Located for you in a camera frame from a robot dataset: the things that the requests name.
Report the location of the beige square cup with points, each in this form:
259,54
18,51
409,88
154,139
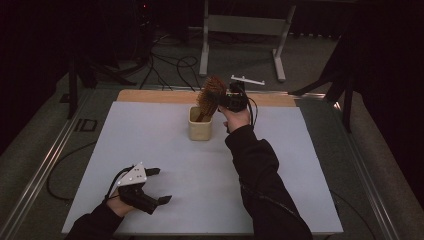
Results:
200,131

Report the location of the brown wooden hairbrush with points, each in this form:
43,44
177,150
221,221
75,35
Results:
213,85

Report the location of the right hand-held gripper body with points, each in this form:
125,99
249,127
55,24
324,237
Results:
235,98

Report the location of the person's left hand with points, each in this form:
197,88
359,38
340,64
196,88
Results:
118,206

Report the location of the white metal stand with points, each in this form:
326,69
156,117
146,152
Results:
245,25

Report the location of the wooden table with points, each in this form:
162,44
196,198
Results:
160,96

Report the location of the person's right hand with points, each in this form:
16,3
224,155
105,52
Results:
238,120

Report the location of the dark floor plate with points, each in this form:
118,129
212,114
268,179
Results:
86,125

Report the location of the white table mat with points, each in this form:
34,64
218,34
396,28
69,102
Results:
200,183

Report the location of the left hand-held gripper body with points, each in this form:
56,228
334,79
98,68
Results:
135,176

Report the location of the black stand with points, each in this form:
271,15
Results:
347,100
72,90

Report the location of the aluminium rail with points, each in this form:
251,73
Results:
370,186
40,173

